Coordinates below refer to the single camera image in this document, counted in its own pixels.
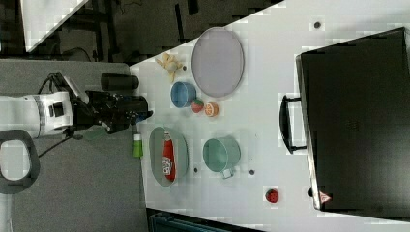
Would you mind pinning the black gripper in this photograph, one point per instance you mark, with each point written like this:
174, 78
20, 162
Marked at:
114, 112

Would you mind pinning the red felt ketchup bottle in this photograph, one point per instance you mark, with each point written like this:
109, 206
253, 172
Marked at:
168, 160

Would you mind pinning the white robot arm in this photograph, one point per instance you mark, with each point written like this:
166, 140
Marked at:
27, 118

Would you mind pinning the green white bottle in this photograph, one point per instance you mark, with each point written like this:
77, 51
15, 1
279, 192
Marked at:
137, 149

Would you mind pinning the blue bowl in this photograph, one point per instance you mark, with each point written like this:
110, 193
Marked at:
182, 94

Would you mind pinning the upper black cylinder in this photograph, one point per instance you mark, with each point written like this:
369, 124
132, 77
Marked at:
119, 82

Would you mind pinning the red green toy fruit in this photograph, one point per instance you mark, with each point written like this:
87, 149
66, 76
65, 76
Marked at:
197, 105

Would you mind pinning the yellow plush toy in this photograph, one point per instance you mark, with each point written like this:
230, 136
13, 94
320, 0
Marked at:
170, 64

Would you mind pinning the orange slice toy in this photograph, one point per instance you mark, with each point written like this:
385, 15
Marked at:
211, 109

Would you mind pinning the green mug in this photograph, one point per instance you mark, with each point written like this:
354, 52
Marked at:
221, 155

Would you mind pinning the grey oval plate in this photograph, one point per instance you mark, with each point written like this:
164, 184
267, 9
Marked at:
217, 62

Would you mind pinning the red strawberry toy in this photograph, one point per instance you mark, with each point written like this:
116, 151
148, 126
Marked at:
272, 196

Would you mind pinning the black toaster oven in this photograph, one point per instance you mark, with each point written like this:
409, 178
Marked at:
355, 107

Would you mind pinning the black oven handle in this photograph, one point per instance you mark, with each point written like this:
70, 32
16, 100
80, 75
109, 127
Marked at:
285, 124

